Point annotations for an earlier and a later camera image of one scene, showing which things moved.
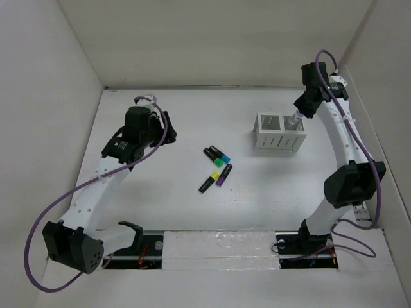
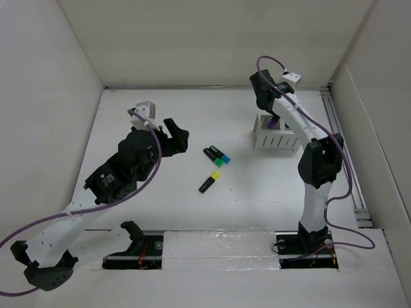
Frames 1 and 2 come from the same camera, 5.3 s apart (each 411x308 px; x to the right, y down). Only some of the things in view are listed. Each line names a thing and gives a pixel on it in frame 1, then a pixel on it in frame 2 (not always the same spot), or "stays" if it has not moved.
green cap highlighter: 218,162 stays
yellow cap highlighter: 214,177 stays
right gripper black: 309,111 to 273,112
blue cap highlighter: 223,157 stays
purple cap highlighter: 224,175 to 271,124
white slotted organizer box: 273,133 stays
